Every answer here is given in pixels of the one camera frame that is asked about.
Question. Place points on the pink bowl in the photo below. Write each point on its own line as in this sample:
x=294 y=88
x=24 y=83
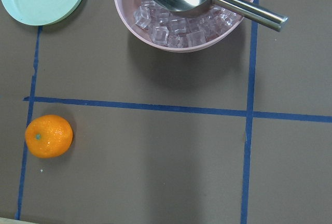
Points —
x=167 y=31

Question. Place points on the orange mandarin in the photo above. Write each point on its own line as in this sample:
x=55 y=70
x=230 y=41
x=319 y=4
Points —
x=48 y=136

